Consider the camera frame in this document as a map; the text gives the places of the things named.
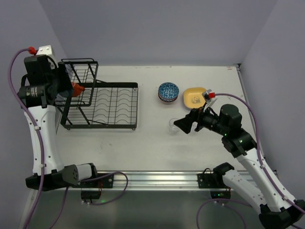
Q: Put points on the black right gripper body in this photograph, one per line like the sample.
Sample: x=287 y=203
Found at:
x=197 y=120

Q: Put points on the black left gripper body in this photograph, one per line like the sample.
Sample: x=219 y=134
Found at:
x=66 y=80

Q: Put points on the clear drinking glass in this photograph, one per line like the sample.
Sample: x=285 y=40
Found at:
x=172 y=127

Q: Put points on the yellow plastic plate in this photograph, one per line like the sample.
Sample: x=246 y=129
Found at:
x=193 y=97

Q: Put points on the blue triangle pattern bowl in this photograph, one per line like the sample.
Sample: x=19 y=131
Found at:
x=168 y=90

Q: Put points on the orange mug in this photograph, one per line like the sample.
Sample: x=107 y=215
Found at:
x=77 y=89

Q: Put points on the blue mug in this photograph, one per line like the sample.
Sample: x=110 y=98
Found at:
x=63 y=95

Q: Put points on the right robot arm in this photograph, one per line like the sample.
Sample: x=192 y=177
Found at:
x=276 y=207

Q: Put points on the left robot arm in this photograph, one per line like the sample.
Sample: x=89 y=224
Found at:
x=49 y=172

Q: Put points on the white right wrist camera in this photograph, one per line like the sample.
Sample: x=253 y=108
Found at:
x=209 y=97

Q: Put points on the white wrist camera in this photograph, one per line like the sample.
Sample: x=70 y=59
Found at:
x=209 y=97
x=47 y=50

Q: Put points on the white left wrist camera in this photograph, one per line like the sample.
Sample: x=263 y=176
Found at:
x=47 y=50

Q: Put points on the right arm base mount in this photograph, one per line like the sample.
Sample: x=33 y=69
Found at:
x=214 y=183

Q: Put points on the black wire dish rack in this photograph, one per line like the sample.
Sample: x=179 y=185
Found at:
x=102 y=105

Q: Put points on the aluminium table rail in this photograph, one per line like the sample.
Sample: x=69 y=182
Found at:
x=144 y=181

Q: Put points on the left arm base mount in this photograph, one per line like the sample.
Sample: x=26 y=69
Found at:
x=92 y=190

